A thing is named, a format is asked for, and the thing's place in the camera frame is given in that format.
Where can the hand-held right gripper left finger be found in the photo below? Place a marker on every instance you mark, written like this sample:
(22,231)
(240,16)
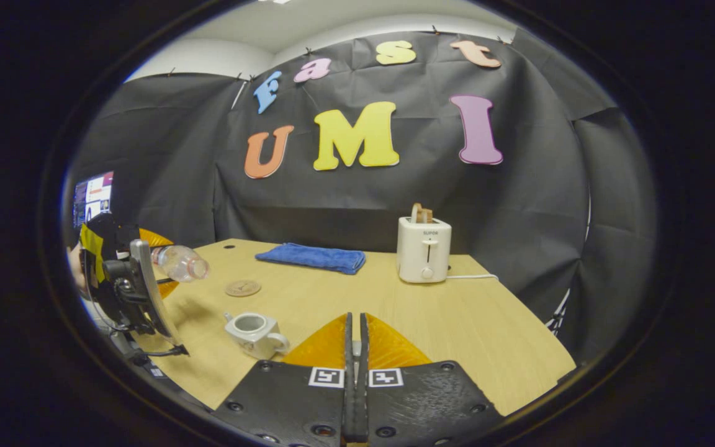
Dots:
(289,403)

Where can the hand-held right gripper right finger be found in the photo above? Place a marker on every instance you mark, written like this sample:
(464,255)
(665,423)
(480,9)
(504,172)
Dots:
(426,403)

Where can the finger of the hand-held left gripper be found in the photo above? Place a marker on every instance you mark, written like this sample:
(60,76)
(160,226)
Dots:
(157,239)
(168,288)

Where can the clear plastic water bottle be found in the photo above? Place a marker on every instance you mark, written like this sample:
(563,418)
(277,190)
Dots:
(180,264)

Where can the white teacup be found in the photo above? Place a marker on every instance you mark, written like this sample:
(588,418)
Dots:
(255,338)

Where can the round wooden coaster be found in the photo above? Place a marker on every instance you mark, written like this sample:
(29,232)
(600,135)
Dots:
(242,288)

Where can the computer monitor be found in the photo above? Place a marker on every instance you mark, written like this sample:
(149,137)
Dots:
(94,195)

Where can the blue towel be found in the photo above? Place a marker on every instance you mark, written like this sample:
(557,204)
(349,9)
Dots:
(311,256)

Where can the white toaster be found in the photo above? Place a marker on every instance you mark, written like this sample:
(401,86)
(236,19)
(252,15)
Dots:
(422,251)

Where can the black backdrop cloth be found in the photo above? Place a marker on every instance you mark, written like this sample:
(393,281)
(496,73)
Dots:
(332,205)

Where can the bread slice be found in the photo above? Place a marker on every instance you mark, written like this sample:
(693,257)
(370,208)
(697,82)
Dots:
(421,213)

